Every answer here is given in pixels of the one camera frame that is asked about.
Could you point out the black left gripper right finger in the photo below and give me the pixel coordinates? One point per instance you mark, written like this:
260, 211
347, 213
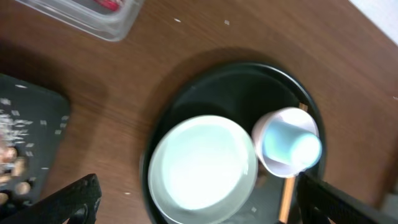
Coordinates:
319, 202

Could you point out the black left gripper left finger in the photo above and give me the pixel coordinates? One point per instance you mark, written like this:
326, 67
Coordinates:
75, 203

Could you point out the light blue cup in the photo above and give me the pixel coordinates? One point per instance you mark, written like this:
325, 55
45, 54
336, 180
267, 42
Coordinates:
291, 145

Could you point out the red strawberry snack wrapper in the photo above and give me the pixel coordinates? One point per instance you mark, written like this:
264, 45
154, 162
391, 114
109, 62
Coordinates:
111, 5

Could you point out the wooden chopstick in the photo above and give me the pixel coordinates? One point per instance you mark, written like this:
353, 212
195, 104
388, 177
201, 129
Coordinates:
289, 183

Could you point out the pile of rice and seeds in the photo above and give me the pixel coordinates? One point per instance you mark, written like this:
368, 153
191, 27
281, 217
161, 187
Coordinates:
16, 184

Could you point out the white pink bowl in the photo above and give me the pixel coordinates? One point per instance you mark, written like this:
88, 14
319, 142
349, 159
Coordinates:
290, 115

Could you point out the black rectangular food bin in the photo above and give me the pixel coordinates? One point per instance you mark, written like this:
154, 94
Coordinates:
50, 113

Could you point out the light grey plate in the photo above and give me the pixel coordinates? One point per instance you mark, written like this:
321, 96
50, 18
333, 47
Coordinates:
203, 170

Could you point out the round black tray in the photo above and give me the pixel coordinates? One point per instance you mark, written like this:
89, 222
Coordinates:
242, 92

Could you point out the clear plastic bin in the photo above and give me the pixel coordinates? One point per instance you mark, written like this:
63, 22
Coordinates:
90, 16

